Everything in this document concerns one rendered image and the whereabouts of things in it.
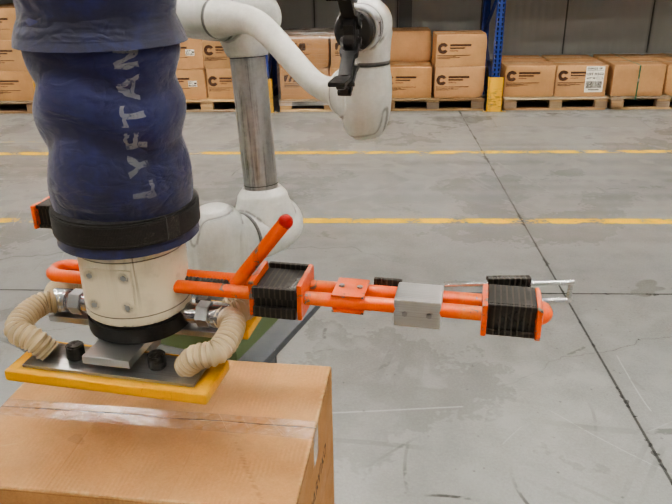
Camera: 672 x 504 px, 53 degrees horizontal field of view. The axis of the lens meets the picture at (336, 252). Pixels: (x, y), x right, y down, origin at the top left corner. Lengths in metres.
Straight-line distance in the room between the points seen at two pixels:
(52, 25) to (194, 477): 0.70
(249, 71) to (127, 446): 1.10
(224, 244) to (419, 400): 1.34
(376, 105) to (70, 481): 0.91
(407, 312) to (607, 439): 1.94
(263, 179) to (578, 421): 1.64
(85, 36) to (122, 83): 0.07
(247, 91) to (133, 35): 1.02
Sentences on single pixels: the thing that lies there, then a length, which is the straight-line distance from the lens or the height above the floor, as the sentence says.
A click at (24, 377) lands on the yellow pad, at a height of 1.11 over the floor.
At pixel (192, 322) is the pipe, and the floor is 1.16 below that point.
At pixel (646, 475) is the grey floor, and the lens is 2.76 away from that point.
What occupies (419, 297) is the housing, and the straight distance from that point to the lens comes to 1.01.
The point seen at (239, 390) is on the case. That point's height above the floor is 0.94.
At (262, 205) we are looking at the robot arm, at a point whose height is 1.05.
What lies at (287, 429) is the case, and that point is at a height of 0.94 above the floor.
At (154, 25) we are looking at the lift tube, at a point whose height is 1.63.
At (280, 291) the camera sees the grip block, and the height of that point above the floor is 1.25.
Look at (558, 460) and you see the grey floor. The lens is 2.72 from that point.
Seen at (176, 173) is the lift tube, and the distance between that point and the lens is 1.03.
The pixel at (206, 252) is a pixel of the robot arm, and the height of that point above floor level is 0.97.
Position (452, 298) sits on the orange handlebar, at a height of 1.23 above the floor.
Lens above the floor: 1.71
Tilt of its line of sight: 24 degrees down
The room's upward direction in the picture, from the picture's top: 1 degrees counter-clockwise
